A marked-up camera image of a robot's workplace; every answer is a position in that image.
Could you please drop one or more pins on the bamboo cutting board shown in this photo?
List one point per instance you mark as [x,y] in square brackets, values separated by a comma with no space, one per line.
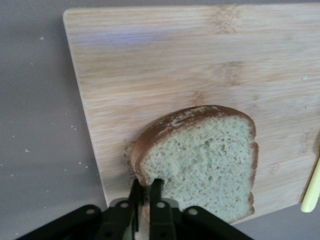
[175,62]

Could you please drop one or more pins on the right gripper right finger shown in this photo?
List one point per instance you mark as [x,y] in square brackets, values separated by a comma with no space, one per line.
[156,200]

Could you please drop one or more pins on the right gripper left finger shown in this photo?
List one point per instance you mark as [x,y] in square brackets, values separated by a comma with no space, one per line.
[136,200]

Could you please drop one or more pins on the pale yellow plastic fork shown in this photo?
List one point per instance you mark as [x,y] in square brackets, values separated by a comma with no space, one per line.
[310,200]

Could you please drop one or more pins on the brown crust bread slice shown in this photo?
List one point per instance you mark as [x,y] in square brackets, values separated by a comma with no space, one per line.
[200,162]

